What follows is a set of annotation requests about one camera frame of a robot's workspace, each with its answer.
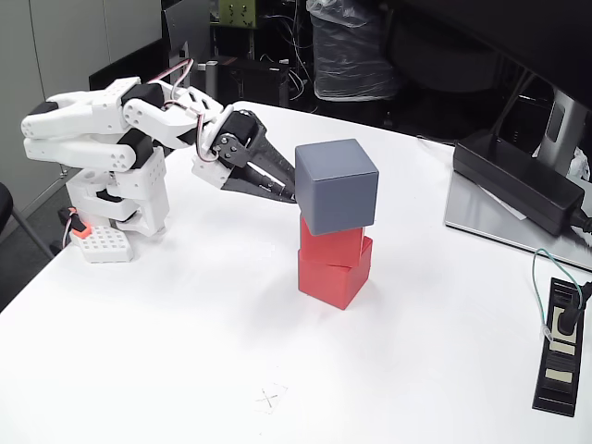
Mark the green circuit board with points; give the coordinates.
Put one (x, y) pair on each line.
(236, 11)

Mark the black power plug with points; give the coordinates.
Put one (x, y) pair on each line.
(565, 324)

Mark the black office chair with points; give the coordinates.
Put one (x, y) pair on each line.
(4, 203)

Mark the white grid table clamp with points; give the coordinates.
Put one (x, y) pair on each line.
(104, 245)

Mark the silver monitor stand neck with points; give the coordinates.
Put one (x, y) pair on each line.
(562, 125)

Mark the black power outlet strip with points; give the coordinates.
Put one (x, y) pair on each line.
(555, 393)

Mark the black power adapter brick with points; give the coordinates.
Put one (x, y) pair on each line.
(509, 180)

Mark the silver monitor stand base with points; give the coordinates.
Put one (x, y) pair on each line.
(472, 213)

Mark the black monitor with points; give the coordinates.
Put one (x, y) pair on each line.
(532, 28)

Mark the silver metal post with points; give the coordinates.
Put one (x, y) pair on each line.
(210, 85)

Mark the clear tape X mark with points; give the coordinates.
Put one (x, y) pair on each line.
(269, 398)

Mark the grey cube block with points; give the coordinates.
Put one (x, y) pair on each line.
(337, 185)

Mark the black low cabinet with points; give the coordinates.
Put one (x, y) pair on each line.
(139, 65)

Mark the plastic wrapped dark bin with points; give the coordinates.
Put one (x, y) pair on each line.
(347, 55)

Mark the white crumpled plastic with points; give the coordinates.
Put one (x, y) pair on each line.
(580, 164)

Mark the red cube block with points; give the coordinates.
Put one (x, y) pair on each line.
(324, 282)
(330, 247)

